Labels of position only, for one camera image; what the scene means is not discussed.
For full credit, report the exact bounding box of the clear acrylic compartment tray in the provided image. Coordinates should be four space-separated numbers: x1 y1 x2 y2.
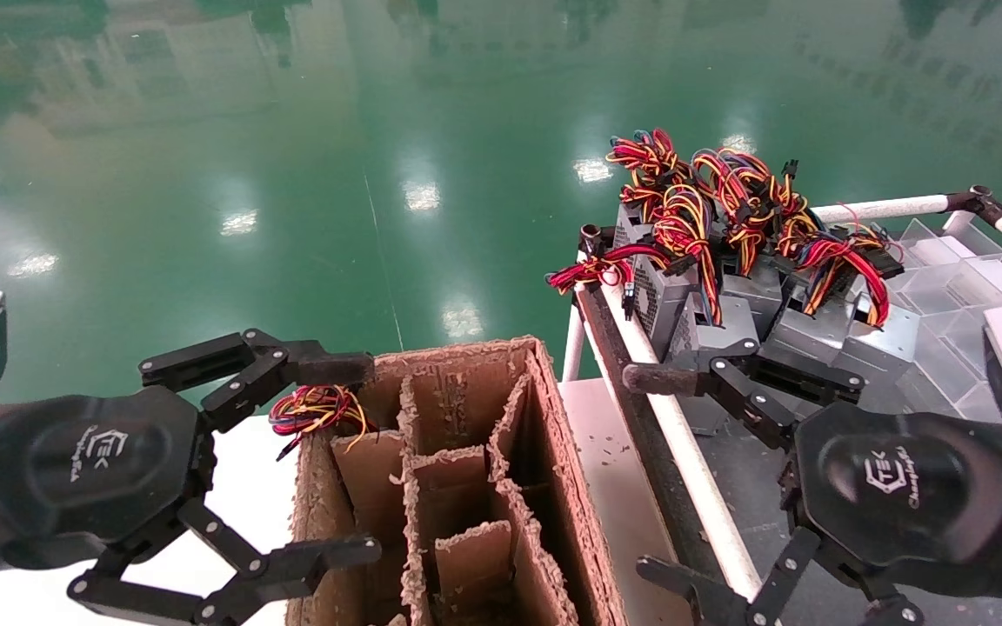
888 209 1002 427

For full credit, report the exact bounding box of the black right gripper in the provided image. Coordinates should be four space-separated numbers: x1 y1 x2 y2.
623 335 1002 626

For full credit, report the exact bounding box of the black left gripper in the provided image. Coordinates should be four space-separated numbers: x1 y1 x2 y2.
0 329 382 626

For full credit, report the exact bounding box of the white cart leg pipe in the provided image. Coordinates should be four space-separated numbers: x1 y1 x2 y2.
560 303 587 383

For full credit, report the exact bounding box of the brown cardboard box with dividers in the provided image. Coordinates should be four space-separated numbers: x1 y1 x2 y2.
285 335 628 626

